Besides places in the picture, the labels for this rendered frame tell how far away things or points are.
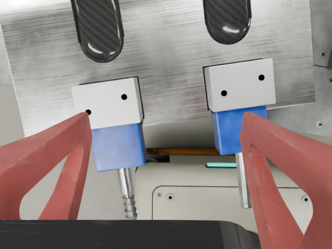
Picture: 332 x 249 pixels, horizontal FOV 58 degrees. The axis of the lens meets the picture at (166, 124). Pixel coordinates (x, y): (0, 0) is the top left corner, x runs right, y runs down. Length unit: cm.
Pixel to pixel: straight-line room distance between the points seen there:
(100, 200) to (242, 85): 105
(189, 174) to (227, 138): 64
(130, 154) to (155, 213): 68
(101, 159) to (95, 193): 98
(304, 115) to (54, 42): 26
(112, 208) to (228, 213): 50
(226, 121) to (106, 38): 12
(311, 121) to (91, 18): 25
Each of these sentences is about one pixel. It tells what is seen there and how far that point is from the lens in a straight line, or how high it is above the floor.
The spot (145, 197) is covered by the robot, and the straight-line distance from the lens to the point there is 91.
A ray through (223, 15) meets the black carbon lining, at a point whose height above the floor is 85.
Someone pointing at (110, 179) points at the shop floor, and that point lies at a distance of 121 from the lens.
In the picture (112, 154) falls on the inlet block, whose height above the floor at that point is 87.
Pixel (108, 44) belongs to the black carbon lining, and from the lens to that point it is 27.
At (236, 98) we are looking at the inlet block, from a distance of 24.
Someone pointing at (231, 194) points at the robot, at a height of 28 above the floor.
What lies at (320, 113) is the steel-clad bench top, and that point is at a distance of 36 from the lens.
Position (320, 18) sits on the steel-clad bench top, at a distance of 36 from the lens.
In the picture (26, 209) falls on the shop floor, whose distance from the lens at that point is 135.
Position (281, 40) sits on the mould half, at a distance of 28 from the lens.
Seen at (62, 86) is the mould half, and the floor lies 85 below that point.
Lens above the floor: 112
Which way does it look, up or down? 81 degrees down
